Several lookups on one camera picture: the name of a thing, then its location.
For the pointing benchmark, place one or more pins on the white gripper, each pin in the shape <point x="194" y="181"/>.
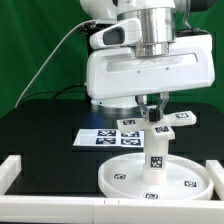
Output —
<point x="114" y="73"/>

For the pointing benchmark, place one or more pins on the white cross table base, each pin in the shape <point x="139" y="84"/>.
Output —
<point x="161" y="130"/>

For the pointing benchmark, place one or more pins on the white round table top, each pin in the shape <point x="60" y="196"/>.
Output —
<point x="170" y="178"/>

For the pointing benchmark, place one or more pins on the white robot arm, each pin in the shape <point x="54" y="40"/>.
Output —
<point x="139" y="55"/>

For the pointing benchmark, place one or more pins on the white marker sheet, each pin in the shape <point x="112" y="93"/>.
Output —
<point x="108" y="138"/>

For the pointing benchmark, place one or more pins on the white frame right block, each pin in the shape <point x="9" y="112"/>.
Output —
<point x="216" y="172"/>

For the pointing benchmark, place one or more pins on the white frame block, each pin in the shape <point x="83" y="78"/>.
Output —
<point x="9" y="170"/>
<point x="216" y="172"/>

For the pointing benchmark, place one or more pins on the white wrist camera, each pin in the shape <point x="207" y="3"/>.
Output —
<point x="123" y="33"/>

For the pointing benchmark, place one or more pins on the black camera on stand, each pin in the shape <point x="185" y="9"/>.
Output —
<point x="88" y="27"/>

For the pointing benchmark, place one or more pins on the white frame front bar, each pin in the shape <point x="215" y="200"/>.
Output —
<point x="73" y="210"/>

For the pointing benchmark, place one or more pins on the white frame left block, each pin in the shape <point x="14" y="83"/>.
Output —
<point x="9" y="170"/>

